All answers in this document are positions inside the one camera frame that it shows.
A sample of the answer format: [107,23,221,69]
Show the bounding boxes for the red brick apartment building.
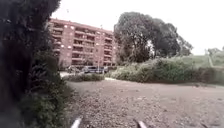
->
[48,17,119,69]

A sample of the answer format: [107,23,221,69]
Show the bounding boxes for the robot's own part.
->
[70,117,83,128]
[137,120,148,128]

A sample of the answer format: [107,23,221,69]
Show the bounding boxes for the gravel dirt path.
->
[65,77,224,128]

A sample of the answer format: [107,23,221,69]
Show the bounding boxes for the parked car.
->
[82,65,105,75]

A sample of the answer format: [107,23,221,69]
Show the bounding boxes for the dark bush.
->
[0,0,73,128]

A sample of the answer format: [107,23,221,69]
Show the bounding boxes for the low green shrub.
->
[66,72,106,83]

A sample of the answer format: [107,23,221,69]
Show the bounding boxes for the green bushes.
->
[105,54,224,85]

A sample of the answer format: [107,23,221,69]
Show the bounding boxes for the large dark green tree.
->
[113,11,194,64]

